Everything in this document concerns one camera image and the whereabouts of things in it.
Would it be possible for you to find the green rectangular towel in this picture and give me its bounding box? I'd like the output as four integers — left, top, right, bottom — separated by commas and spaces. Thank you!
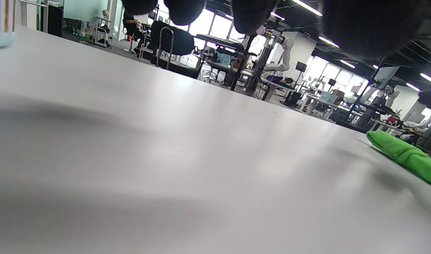
366, 130, 431, 187

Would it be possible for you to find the person's left hand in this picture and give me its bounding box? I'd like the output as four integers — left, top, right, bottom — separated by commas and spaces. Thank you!
121, 0, 431, 59

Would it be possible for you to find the black office chair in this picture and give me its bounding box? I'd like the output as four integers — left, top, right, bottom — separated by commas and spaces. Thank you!
149, 20, 203, 79

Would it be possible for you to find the black desk top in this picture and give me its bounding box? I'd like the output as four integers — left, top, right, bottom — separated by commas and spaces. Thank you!
195, 34, 259, 58

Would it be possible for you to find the black desk column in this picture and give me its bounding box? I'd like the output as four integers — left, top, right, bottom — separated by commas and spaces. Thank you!
231, 34, 283, 94

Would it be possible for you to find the light blue plastic basket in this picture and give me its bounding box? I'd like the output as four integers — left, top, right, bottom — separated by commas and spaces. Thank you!
0, 0, 17, 49

